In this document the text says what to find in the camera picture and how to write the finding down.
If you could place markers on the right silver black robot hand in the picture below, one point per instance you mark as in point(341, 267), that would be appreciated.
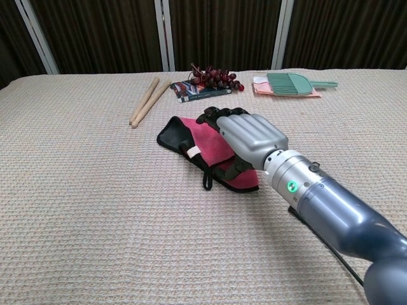
point(251, 133)

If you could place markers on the pink cloth with black trim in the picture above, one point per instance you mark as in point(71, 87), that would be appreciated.
point(206, 139)

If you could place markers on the dark red grape bunch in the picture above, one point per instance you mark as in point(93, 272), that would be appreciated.
point(216, 77)

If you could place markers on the green hand brush with dustpan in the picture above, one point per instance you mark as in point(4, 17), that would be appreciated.
point(295, 84)

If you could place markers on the small dark printed book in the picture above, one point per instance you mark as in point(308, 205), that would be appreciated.
point(197, 93)

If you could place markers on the wooden drumstick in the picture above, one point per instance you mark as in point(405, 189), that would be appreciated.
point(143, 101)
point(151, 104)

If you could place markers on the beige woven tablecloth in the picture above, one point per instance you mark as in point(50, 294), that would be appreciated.
point(95, 206)

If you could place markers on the grey metal partition post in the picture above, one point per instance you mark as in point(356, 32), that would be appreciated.
point(282, 35)
point(36, 35)
point(164, 35)

